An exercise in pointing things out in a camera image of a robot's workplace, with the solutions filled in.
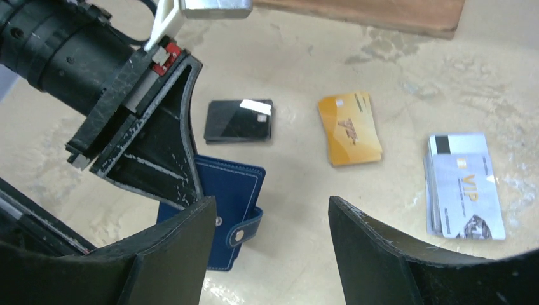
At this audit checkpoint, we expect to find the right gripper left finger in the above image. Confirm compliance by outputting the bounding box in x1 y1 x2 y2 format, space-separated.
1 197 216 304

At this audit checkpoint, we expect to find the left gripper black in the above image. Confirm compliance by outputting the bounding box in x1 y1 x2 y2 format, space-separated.
1 1 203 209

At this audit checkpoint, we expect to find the black credit card stack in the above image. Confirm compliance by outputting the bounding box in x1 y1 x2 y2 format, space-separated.
203 98 273 144

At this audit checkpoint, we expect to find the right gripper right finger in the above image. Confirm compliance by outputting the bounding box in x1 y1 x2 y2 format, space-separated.
328 196 538 304

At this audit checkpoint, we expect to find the brown wooden board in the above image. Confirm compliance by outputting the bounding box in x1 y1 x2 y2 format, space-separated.
254 0 465 39

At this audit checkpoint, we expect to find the metal stand bracket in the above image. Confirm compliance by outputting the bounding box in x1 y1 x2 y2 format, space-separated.
180 0 253 20

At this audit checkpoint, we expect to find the blue leather card holder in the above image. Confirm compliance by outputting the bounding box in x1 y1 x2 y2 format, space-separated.
156 154 266 273

